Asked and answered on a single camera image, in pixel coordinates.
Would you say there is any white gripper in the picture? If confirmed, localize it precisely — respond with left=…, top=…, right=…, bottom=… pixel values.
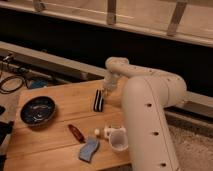
left=102, top=72, right=120, bottom=97

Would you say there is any black white striped eraser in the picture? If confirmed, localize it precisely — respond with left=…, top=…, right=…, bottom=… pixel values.
left=93, top=90, right=104, bottom=112

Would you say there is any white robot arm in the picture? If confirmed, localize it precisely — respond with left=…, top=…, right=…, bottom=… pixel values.
left=103, top=57, right=187, bottom=171

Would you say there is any white plastic toy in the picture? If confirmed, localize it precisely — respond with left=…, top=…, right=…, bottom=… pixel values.
left=94, top=126, right=125, bottom=139

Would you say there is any red brown pen-shaped object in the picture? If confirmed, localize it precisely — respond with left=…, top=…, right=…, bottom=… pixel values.
left=68, top=124, right=85, bottom=143

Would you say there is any clear plastic cup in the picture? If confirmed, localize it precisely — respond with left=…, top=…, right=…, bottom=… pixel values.
left=108, top=130, right=128, bottom=153

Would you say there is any blue sponge cloth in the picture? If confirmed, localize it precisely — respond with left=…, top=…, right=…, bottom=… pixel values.
left=78, top=137, right=100, bottom=163

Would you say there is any wooden table board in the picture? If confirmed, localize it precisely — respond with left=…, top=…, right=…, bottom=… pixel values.
left=4, top=80, right=130, bottom=171

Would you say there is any blue object by table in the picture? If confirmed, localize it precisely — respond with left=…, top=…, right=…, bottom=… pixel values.
left=29, top=79, right=48, bottom=89

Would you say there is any dark blue bowl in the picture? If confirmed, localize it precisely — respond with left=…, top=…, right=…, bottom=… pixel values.
left=20, top=96, right=56, bottom=127

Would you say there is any grey metal rail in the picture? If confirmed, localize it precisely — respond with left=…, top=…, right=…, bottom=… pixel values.
left=0, top=41, right=213, bottom=119

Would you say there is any black cable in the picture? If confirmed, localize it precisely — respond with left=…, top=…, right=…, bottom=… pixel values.
left=0, top=75, right=27, bottom=95

